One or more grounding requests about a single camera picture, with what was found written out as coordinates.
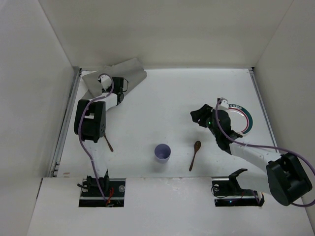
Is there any grey cloth placemat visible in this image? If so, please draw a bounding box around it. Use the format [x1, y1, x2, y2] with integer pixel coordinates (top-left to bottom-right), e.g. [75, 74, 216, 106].
[82, 58, 147, 99]

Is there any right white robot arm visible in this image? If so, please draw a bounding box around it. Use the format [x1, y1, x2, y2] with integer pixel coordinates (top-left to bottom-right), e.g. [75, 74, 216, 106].
[190, 101, 313, 206]

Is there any brown wooden spoon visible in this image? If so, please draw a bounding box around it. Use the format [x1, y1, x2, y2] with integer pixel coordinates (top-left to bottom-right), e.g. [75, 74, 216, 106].
[189, 141, 201, 172]

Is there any brown wooden fork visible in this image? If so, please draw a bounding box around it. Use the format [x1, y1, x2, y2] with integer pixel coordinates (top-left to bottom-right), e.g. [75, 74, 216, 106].
[104, 133, 114, 152]

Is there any lilac plastic cup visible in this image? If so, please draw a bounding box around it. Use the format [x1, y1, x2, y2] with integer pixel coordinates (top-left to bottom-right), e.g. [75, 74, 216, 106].
[154, 144, 171, 164]

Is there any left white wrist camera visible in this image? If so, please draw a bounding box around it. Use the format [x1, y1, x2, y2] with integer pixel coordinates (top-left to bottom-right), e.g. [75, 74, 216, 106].
[98, 73, 112, 92]

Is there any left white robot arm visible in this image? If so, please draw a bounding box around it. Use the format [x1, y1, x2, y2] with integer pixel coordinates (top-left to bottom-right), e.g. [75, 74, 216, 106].
[74, 74, 129, 178]

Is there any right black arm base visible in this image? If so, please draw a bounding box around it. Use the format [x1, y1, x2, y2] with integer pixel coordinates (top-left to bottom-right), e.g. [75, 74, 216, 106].
[211, 168, 265, 207]

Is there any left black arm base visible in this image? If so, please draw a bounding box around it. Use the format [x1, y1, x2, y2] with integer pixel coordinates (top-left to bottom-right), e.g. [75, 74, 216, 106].
[77, 171, 126, 207]

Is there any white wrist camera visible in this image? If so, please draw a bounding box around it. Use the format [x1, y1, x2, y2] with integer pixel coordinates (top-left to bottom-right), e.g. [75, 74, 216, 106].
[218, 97, 229, 110]
[98, 73, 112, 92]

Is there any white plate green red rim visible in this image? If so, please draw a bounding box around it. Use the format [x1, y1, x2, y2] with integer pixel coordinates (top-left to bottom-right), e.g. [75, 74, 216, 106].
[228, 104, 253, 135]

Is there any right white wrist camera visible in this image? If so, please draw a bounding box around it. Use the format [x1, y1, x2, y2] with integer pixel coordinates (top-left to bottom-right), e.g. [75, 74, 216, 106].
[218, 97, 229, 110]

